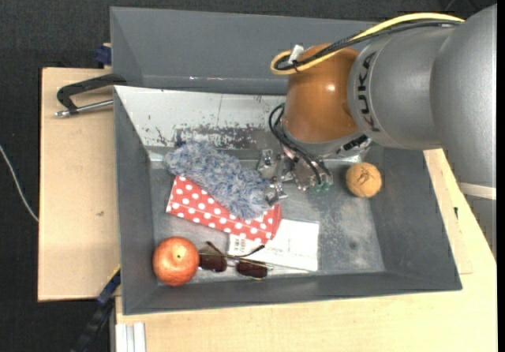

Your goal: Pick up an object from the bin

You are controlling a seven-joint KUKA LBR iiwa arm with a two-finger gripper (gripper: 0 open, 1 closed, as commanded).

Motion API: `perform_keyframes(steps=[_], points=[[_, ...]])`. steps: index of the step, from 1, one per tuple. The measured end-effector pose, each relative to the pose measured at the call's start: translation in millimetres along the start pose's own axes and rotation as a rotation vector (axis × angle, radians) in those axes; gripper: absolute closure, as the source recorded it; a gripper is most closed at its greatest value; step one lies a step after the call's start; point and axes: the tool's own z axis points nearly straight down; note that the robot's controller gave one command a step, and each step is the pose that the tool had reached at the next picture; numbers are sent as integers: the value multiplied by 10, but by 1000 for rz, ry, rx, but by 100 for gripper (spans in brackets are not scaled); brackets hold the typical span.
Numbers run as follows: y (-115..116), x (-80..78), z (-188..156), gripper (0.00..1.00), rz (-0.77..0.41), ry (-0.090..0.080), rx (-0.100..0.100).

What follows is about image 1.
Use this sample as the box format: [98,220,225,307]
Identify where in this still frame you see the blue and white fluffy cloth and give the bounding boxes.
[163,139,274,221]

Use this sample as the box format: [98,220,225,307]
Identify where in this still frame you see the brown sunglasses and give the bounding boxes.
[196,240,275,281]

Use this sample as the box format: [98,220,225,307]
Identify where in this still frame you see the white paper packet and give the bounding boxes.
[227,218,320,273]

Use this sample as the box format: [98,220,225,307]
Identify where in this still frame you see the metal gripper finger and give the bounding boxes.
[264,180,290,208]
[256,148,284,182]

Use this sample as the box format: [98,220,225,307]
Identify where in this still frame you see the black cylinder on white bracket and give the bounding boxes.
[336,133,372,157]

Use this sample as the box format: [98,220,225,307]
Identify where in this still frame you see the grey metal bin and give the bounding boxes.
[109,6,463,316]

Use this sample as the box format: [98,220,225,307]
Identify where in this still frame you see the red white-dotted packet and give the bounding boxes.
[165,175,283,245]

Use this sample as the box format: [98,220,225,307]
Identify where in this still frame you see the red apple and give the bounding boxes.
[151,235,200,287]

